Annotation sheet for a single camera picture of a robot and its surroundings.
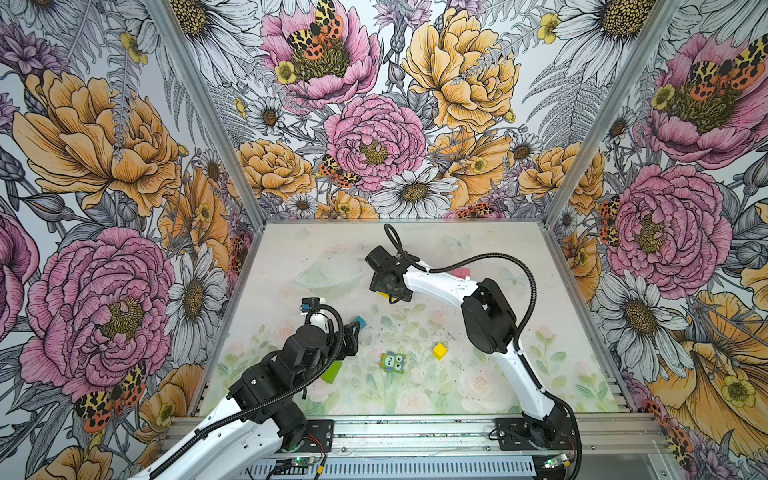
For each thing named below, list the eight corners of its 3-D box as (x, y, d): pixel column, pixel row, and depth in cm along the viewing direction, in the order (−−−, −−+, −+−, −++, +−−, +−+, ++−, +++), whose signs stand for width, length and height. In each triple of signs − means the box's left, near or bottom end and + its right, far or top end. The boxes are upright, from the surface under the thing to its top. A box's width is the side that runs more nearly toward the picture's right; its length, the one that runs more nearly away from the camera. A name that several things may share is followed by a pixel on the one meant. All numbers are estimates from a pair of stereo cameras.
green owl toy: (380, 372, 86) (380, 369, 85) (380, 354, 90) (380, 351, 88) (404, 372, 86) (404, 369, 85) (404, 354, 90) (404, 351, 88)
